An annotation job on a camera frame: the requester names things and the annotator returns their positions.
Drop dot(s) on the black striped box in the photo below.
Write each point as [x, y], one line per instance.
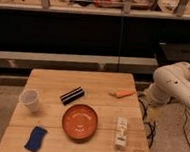
[72, 95]

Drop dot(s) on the orange ceramic bowl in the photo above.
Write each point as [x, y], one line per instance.
[80, 122]

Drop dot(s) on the wooden folding table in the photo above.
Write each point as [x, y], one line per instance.
[51, 84]

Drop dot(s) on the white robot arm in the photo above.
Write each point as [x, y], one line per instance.
[170, 81]

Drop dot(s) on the orange tan gripper finger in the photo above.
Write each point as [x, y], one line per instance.
[121, 93]

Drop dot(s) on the blue sponge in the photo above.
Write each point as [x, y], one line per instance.
[36, 137]

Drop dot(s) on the black box on shelf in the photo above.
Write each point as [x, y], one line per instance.
[172, 52]

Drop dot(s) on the clear plastic cup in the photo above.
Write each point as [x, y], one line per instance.
[30, 99]

